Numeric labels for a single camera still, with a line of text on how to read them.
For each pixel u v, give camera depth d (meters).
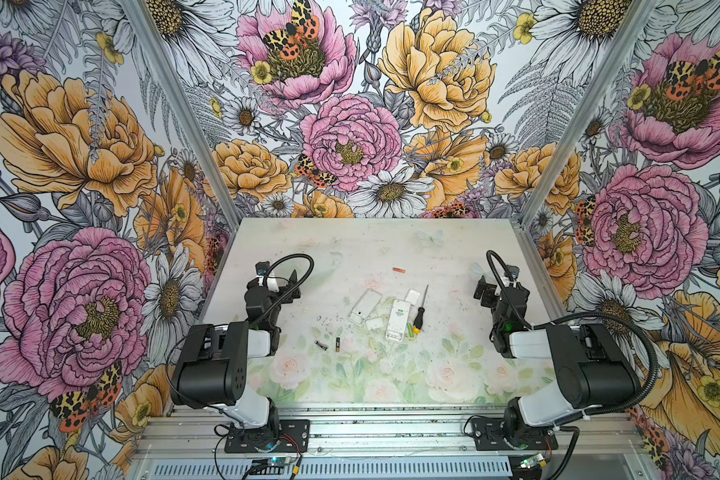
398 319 0.96
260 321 0.68
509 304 0.78
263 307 0.70
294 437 0.74
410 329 0.92
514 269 0.79
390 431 0.76
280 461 0.71
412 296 1.01
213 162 1.03
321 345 0.89
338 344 0.89
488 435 0.74
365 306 0.97
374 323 0.92
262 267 0.78
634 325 0.76
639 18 0.72
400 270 1.07
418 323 0.93
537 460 0.71
